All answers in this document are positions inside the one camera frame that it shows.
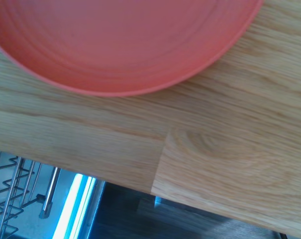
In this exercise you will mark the red-orange round plate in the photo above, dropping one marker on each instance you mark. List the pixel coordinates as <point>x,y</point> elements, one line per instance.
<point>120,44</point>

